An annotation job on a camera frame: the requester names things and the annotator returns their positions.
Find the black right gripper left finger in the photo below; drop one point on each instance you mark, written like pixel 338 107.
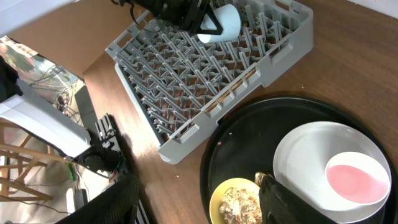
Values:
pixel 102 205

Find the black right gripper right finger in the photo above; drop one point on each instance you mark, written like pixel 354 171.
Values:
pixel 281 206

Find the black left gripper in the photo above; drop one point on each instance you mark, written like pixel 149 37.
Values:
pixel 193 16

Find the light blue cup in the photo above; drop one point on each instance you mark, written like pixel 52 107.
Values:
pixel 229 19

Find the wooden chopstick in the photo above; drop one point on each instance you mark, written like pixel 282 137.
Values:
pixel 242 80

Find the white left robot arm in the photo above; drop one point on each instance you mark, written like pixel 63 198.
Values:
pixel 21 105

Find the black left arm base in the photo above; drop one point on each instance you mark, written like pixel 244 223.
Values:
pixel 112 140

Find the grey plastic dishwasher rack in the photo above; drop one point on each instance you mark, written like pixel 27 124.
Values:
pixel 172 77

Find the gold snack wrapper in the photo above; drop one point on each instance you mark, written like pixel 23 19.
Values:
pixel 262 177

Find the yellow bowl with food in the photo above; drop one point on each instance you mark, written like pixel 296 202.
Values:
pixel 235 201

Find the white round plate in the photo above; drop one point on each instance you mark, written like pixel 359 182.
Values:
pixel 299 165

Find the round black tray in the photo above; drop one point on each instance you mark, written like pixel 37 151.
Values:
pixel 246 140

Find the pink cup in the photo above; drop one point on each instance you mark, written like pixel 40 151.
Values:
pixel 358 178

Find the wooden chair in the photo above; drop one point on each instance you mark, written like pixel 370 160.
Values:
pixel 17 162

